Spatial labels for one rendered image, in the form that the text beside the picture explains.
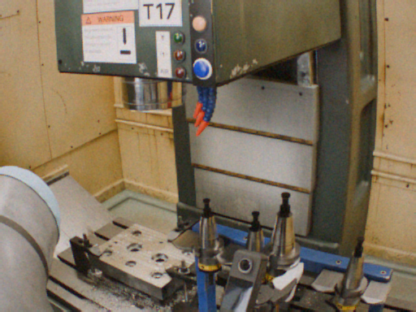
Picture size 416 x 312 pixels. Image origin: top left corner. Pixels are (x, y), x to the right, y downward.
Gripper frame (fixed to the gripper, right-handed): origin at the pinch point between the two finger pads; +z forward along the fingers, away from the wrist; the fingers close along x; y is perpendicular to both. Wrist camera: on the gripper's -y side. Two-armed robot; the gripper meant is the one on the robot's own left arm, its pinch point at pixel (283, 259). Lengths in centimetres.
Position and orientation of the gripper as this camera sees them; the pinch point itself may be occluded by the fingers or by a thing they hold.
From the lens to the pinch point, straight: 82.5
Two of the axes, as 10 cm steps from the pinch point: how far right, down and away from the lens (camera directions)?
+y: 0.5, 9.1, 4.1
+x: 8.2, 1.9, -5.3
